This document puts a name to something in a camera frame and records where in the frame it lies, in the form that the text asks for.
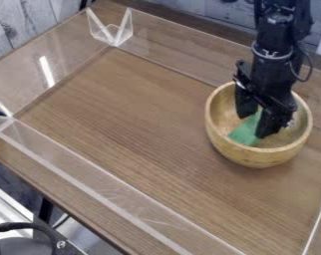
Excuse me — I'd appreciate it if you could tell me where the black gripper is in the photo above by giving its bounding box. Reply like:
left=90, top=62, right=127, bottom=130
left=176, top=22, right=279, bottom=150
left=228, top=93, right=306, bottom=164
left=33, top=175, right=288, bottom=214
left=234, top=42, right=303, bottom=138

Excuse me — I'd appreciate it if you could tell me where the green rectangular block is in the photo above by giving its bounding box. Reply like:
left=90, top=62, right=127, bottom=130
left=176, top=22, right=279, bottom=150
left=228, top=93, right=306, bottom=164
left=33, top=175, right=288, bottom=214
left=227, top=111, right=262, bottom=146

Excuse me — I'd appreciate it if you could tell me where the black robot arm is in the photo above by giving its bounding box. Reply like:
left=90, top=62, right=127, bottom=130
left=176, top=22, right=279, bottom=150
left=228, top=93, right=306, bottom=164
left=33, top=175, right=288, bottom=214
left=234, top=0, right=312, bottom=138

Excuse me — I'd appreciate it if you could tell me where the light wooden bowl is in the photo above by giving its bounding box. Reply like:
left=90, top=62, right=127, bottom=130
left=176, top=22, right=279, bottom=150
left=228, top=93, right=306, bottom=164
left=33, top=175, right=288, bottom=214
left=203, top=81, right=314, bottom=169

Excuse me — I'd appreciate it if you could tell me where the black table leg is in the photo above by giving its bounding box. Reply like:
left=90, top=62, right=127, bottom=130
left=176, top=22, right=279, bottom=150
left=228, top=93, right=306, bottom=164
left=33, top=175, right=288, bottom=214
left=38, top=198, right=54, bottom=223

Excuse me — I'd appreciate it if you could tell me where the clear acrylic corner bracket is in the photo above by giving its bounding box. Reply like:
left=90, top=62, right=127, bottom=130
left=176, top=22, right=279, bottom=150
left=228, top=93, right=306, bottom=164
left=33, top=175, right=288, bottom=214
left=85, top=8, right=133, bottom=47

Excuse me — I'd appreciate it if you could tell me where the clear acrylic tray wall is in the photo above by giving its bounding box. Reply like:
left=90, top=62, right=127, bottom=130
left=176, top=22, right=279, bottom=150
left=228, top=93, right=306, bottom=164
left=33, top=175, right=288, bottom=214
left=0, top=109, right=242, bottom=255

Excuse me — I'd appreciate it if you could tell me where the black cable loop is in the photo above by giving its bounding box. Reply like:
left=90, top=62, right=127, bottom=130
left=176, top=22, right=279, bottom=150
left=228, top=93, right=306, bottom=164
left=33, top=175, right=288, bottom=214
left=0, top=222, right=57, bottom=255

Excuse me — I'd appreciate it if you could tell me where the grey metal bracket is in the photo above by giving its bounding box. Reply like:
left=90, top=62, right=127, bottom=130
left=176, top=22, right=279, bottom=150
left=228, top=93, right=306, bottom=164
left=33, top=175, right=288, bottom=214
left=29, top=222, right=88, bottom=255

